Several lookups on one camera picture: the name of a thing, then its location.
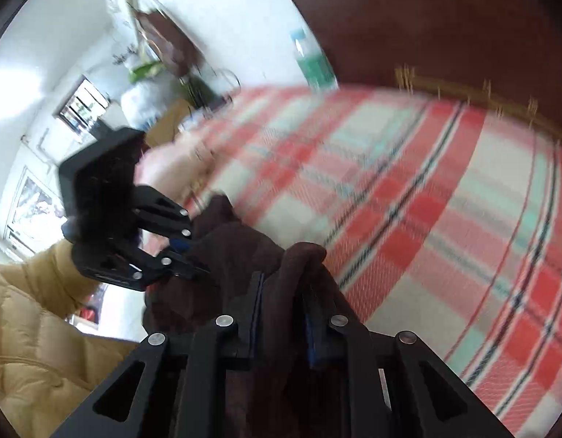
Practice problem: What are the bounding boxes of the cardboard box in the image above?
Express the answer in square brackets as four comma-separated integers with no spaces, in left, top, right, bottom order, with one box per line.
[145,99,196,147]

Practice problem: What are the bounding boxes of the dark wooden headboard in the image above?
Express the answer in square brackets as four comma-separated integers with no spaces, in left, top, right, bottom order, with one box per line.
[288,0,562,147]

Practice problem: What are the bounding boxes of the small barred window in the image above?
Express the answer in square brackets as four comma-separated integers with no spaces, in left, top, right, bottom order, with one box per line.
[57,75,112,137]

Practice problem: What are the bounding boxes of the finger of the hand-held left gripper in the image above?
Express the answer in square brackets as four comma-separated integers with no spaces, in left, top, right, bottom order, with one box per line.
[105,241,213,293]
[134,185,194,253]

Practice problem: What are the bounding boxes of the large window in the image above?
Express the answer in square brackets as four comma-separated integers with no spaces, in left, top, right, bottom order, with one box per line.
[2,168,68,256]

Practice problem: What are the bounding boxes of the dark brown garment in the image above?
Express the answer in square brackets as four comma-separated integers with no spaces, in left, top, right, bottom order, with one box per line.
[142,194,342,438]

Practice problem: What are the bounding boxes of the white plastic bag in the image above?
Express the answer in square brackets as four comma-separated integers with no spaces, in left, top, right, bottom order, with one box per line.
[120,59,183,126]

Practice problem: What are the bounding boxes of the pink garment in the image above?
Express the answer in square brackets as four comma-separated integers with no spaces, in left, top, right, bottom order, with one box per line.
[134,131,218,206]

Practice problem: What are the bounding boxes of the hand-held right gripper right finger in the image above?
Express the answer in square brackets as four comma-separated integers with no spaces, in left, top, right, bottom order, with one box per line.
[303,261,514,438]

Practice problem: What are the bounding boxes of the green plastic bottle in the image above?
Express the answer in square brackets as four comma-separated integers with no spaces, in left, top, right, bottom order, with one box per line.
[290,27,340,91]

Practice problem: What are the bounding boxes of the red plaid bed sheet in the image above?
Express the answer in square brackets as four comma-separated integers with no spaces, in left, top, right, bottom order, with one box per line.
[181,84,562,436]

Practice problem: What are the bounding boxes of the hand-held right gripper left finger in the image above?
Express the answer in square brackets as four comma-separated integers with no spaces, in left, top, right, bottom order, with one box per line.
[50,273,266,438]

